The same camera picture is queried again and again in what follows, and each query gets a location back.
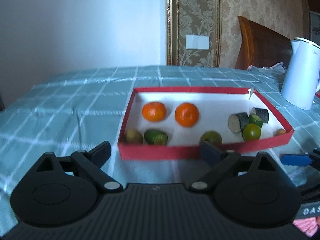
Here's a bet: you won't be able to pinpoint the white wall switch panel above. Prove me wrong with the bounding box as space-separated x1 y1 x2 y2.
185 35 210 50

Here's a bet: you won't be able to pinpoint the green cucumber chunk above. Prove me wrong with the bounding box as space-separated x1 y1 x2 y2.
249 114 264 128
144 129 168 145

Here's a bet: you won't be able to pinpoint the brown longan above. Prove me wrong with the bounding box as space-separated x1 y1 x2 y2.
124 129 144 144

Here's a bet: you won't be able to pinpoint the pink towel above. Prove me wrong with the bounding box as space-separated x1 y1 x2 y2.
293 217 320 237

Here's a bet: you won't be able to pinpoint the white electric kettle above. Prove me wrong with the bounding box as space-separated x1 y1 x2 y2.
280 37 319 110

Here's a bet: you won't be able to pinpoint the red shallow cardboard tray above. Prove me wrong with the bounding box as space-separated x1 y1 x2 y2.
118 87 294 160

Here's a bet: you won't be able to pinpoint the gold picture frame moulding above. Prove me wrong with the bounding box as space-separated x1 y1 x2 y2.
166 0 222 67

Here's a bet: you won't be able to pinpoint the large orange tangerine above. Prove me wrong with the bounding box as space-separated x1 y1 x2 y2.
175 102 200 127

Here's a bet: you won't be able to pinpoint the green tomato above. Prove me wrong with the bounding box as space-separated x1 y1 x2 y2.
200 131 222 145
242 123 261 141

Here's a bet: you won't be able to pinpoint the small orange tangerine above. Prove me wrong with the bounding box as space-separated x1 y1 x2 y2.
142 101 167 122

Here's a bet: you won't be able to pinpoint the teal plaid bedsheet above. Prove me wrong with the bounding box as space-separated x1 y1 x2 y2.
1 66 319 234

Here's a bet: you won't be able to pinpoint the colourful folded clothes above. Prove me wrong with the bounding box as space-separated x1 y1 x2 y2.
247 62 287 75

